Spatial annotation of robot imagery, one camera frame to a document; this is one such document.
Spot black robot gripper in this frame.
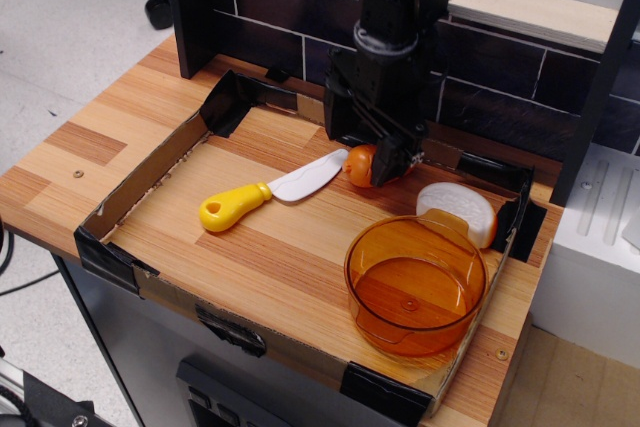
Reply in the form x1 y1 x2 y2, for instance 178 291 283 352
323 48 429 187

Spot orange plastic toy carrot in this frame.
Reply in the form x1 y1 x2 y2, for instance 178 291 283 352
343 144 416 190

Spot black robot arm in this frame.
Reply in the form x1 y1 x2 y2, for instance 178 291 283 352
324 0 450 187

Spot transparent orange plastic pot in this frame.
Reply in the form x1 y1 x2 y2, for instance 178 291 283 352
344 209 488 357

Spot taped cardboard fence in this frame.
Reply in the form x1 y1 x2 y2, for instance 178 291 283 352
69 67 559 426

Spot white toy food slice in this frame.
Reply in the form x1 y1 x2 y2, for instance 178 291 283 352
416 182 498 249

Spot black brick pattern backsplash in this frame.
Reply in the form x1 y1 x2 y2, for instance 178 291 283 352
172 0 621 162

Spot black caster wheel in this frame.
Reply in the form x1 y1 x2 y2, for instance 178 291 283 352
144 0 173 30

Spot white block with grooves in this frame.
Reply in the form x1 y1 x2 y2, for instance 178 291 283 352
531 144 639 366

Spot yellow handled white toy knife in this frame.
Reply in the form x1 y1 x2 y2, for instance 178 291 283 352
198 149 349 233

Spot black floor cable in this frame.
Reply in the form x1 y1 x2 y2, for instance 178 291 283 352
0 226 61 297

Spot black metal bracket with screw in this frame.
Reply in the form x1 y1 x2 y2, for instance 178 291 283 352
1 369 108 427

